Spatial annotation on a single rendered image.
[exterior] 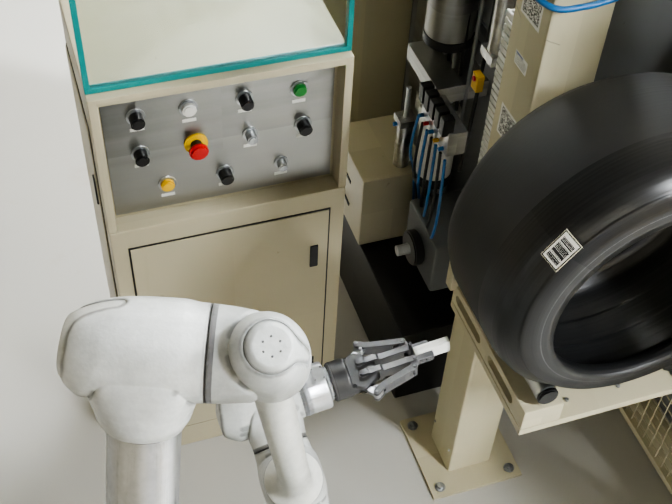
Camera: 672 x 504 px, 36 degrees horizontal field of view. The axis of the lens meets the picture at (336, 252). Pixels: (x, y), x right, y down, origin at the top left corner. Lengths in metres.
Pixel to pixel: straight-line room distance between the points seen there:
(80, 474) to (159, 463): 1.63
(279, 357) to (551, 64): 0.92
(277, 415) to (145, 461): 0.28
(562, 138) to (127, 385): 0.85
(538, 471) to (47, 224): 1.80
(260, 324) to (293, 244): 1.22
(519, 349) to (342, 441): 1.27
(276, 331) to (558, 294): 0.62
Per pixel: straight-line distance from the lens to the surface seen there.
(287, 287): 2.62
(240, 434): 1.91
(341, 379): 1.91
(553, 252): 1.72
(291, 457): 1.71
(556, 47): 1.97
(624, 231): 1.73
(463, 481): 3.02
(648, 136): 1.77
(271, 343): 1.30
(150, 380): 1.34
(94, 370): 1.35
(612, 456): 3.18
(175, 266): 2.46
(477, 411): 2.81
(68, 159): 3.91
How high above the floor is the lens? 2.58
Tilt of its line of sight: 47 degrees down
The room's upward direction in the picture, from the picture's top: 3 degrees clockwise
